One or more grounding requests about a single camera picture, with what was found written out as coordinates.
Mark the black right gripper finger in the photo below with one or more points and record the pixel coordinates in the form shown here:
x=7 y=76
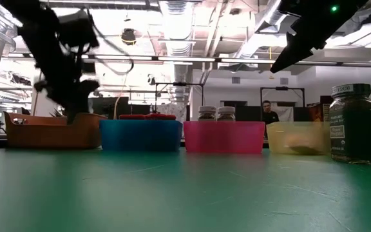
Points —
x=288 y=60
x=296 y=43

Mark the red spice tin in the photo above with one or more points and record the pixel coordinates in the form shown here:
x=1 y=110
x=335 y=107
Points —
x=160 y=116
x=132 y=117

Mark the white-lid spice jar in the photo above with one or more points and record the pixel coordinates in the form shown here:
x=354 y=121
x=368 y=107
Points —
x=207 y=112
x=226 y=113

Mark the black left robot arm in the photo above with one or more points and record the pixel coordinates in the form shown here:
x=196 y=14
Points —
x=27 y=19

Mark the orange plastic bin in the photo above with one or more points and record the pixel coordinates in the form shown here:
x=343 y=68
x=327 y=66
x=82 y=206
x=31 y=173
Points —
x=43 y=133

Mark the metal crossbar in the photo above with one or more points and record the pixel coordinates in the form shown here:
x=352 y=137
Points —
x=237 y=60

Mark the person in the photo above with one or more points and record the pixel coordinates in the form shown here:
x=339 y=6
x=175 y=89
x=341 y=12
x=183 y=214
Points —
x=269 y=116

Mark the brown cardboard box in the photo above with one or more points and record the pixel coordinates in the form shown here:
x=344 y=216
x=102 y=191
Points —
x=319 y=112

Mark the blue plastic bin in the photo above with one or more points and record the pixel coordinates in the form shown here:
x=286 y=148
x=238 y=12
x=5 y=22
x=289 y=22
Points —
x=140 y=135

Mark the yellow translucent plastic bin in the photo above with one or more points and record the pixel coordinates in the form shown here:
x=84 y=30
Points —
x=317 y=135

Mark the green oregano glass jar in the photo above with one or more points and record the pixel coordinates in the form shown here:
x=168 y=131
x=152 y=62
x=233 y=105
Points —
x=354 y=129

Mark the pink plastic bin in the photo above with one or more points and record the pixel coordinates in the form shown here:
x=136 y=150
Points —
x=224 y=137

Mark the green table mat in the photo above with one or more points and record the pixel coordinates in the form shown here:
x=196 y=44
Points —
x=140 y=193

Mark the black metal frame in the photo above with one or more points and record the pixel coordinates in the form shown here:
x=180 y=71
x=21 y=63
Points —
x=282 y=88

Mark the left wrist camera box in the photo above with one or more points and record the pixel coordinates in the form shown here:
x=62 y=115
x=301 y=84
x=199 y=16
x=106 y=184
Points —
x=79 y=30

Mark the black ceiling dome camera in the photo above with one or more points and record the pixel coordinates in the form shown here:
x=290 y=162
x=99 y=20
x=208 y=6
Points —
x=128 y=36

